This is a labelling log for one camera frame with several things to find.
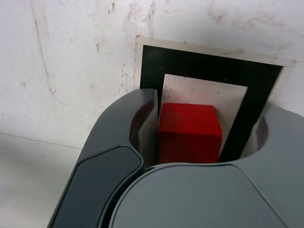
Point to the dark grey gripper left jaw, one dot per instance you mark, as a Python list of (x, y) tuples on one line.
[(104, 171)]

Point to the red cube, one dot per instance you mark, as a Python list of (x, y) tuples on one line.
[(190, 128)]

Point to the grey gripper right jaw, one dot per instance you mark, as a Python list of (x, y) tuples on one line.
[(202, 199)]

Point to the black tape square outline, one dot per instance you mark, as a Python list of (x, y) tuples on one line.
[(202, 64)]

